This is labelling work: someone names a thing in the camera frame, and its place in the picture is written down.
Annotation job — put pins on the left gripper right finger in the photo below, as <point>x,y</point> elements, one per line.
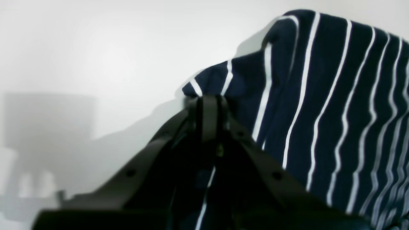
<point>258,193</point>

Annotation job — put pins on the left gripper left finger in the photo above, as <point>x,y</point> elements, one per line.
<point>164,187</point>

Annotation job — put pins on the navy white striped T-shirt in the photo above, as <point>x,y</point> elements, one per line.
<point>327,97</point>

